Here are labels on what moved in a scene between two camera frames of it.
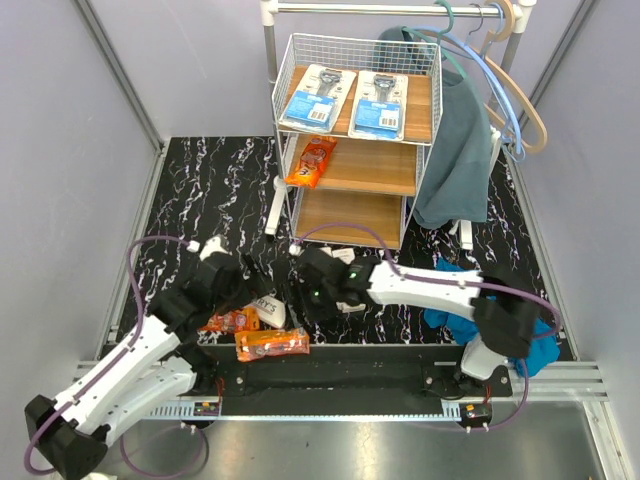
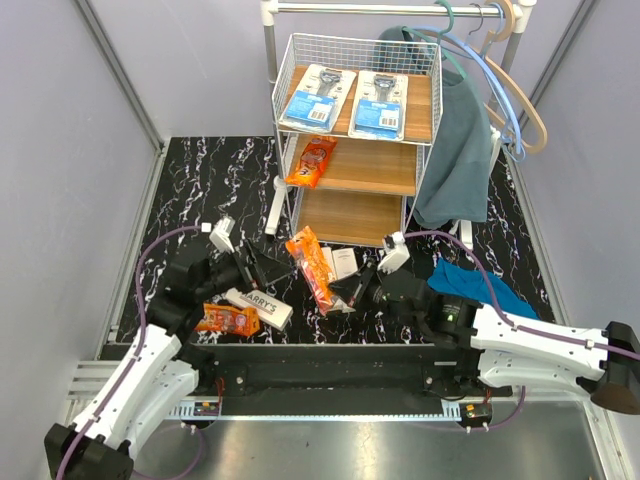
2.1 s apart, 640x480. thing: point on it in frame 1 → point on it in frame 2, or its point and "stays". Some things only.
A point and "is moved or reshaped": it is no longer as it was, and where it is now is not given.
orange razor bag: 244,320 stays
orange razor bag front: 258,343 is moved or reshaped
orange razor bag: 307,168 stays
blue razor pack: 318,99 stays
